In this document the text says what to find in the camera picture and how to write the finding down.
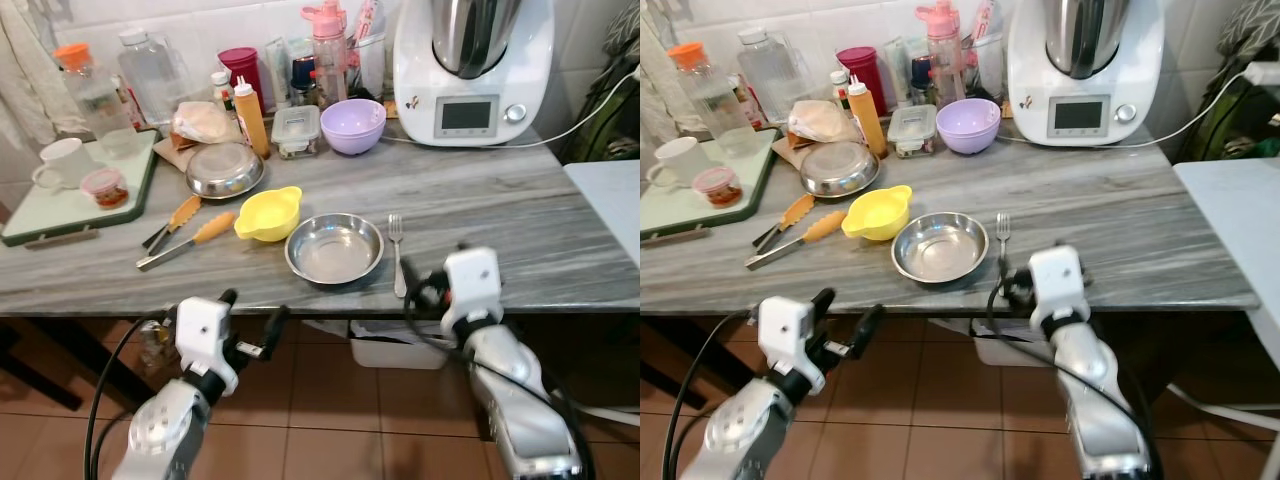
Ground silver metal fork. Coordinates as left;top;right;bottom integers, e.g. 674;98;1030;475
387;213;409;299
995;212;1014;277

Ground white plastic bin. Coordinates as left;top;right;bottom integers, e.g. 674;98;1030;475
969;319;1053;369
349;319;453;370

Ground deep stainless steel bowl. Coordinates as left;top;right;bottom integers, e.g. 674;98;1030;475
285;213;385;287
892;212;991;285

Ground shallow stainless steel dish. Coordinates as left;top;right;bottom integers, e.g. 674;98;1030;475
185;142;267;201
799;141;882;199

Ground lilac plastic bowl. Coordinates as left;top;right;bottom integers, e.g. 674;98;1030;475
935;98;1003;156
320;98;388;156

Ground small tub with red sauce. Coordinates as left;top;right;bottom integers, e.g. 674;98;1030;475
692;167;742;209
80;168;130;210

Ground clear lidded food container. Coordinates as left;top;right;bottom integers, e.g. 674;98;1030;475
272;104;323;161
887;104;939;160

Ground bread in plastic bag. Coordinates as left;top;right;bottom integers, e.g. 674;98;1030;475
171;101;244;147
786;100;860;145

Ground green rimmed pale tray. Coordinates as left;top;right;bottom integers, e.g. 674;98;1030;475
640;128;780;242
0;128;162;249

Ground mustard yellow squeeze bottle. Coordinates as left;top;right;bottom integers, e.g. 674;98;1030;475
233;77;273;160
847;76;889;159

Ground white side table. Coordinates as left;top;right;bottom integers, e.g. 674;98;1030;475
564;159;641;269
1171;157;1280;480

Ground white ceramic mug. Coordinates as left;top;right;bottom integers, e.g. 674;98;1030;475
645;137;713;192
31;138;97;194

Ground white kitchen cooking machine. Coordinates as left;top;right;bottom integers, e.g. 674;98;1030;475
1006;0;1168;149
393;0;557;149

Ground pink drinking bottle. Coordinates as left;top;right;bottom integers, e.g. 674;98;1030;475
915;0;968;107
301;0;350;107

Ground maroon plastic cup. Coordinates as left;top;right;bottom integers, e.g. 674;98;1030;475
835;46;888;117
217;47;266;117

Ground clear bottle with white cap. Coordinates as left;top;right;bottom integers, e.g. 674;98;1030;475
117;27;193;127
736;27;813;127

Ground clear bottle with orange cap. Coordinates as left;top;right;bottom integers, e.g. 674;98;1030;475
53;42;138;143
667;41;758;143

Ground dark green bag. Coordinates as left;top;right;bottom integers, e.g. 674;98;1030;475
1173;0;1280;165
557;0;641;167

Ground pale hanging cloth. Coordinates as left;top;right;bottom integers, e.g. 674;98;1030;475
640;10;681;151
0;0;63;153

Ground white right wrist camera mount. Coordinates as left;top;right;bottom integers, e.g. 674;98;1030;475
440;247;505;338
1028;245;1094;338

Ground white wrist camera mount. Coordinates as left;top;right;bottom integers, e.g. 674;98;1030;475
757;296;828;394
175;297;241;395
440;247;505;338
1028;245;1094;338

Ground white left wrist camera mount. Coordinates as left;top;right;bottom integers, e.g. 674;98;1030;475
757;296;828;394
175;297;241;395

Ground long orange-handled metal tongs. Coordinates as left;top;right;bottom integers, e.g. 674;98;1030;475
136;211;239;273
744;210;850;271

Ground yellow plastic bowl with handles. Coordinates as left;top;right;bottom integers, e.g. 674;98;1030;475
234;186;304;243
841;185;914;242

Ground short orange-handled metal tongs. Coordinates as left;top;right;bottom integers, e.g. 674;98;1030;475
752;193;817;251
141;195;204;252

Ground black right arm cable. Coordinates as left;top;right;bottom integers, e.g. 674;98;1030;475
404;276;597;480
986;278;1165;480

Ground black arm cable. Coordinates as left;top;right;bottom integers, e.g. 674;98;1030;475
662;310;761;480
404;276;597;480
986;278;1165;480
84;310;181;480

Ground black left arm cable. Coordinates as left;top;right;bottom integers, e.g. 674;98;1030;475
84;310;181;480
662;310;761;480

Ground white power cable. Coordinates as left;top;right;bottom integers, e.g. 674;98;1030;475
384;68;641;152
1000;68;1257;152

